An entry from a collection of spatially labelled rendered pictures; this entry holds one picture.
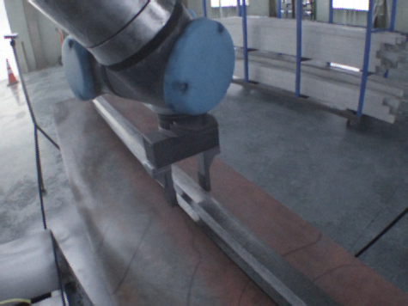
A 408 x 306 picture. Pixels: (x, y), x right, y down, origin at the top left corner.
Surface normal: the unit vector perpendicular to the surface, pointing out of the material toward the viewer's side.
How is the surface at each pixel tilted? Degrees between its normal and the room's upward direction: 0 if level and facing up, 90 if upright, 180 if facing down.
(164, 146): 90
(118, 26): 113
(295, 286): 0
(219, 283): 0
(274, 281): 75
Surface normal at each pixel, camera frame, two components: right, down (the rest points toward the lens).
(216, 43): 0.78, 0.32
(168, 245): -0.07, -0.86
